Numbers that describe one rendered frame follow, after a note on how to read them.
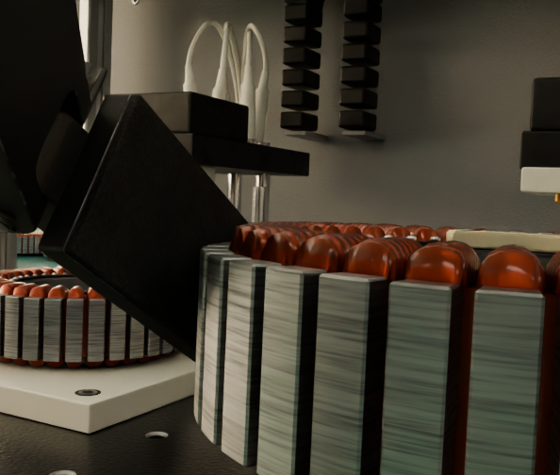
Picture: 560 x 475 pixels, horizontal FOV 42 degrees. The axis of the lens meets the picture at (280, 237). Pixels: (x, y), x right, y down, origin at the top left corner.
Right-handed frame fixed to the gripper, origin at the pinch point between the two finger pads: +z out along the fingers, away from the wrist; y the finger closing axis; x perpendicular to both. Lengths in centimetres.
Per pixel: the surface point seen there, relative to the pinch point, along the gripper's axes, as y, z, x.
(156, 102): -23.5, 13.6, 16.1
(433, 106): -13.8, 30.3, 28.1
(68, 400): -17.9, 9.8, -1.4
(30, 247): -92, 69, 30
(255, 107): -22.9, 21.9, 22.0
